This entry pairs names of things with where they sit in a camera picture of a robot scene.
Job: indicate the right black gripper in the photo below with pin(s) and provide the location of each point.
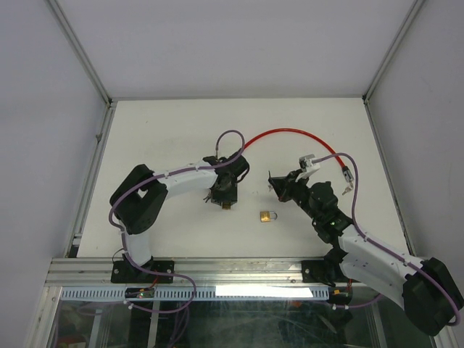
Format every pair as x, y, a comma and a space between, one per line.
283, 185

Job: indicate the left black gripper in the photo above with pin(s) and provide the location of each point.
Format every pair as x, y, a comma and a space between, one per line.
230, 197

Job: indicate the red cable lock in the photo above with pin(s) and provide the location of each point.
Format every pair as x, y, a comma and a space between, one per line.
291, 138

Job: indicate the silver key bunch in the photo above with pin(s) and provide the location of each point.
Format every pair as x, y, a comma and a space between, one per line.
207, 198
348, 189

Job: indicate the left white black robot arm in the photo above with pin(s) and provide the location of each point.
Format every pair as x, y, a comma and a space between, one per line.
137, 202

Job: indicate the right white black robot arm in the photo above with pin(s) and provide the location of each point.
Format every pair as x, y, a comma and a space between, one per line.
424, 289

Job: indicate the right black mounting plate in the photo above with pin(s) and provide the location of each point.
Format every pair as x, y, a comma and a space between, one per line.
321, 271

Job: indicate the black mounting plate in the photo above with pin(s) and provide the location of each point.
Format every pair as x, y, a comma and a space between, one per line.
124, 272
321, 271

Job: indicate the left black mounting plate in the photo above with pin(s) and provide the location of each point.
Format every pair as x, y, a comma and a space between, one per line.
124, 272

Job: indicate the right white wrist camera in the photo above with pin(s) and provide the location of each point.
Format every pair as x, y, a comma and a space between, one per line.
308, 166

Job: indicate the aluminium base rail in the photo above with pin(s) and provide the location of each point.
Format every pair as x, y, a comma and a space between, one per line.
92, 271

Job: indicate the white slotted cable duct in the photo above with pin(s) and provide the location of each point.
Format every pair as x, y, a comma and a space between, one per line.
202, 293

